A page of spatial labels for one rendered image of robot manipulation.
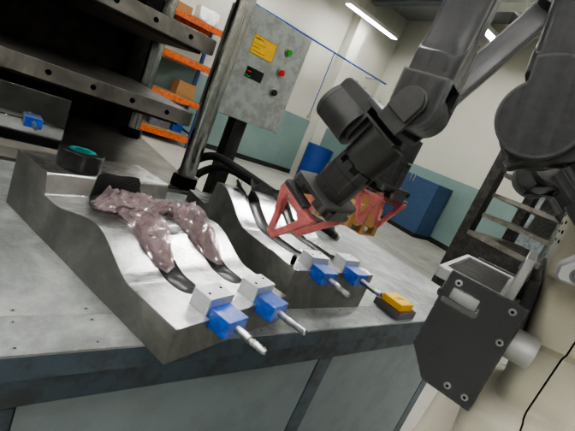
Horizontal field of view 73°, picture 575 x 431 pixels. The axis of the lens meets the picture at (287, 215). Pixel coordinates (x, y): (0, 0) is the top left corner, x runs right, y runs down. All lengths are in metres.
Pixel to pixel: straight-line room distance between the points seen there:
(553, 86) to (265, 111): 1.30
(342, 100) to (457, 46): 0.14
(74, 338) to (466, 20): 0.59
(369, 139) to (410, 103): 0.07
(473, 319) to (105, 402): 0.55
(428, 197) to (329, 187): 7.30
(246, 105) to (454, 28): 1.16
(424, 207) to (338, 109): 7.29
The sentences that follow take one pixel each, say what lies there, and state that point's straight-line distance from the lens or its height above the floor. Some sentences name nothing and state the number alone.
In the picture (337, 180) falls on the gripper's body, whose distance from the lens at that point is 0.51.
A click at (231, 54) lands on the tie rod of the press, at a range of 1.38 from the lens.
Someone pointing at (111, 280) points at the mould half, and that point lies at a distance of 0.62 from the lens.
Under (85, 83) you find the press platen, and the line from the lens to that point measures 1.32.
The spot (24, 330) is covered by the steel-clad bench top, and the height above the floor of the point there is 0.80.
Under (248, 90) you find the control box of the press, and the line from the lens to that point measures 1.58.
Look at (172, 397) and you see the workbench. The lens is 0.77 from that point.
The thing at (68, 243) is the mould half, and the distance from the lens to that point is 0.71.
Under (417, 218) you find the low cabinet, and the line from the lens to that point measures 7.82.
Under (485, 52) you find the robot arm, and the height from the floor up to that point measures 1.43.
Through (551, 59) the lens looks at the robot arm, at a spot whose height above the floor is 1.29.
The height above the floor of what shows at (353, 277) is 0.89.
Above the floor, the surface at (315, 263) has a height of 0.90.
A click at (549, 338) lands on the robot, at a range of 0.64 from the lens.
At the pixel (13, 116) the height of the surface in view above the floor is 0.87.
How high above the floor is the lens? 1.15
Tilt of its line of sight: 13 degrees down
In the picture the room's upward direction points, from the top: 23 degrees clockwise
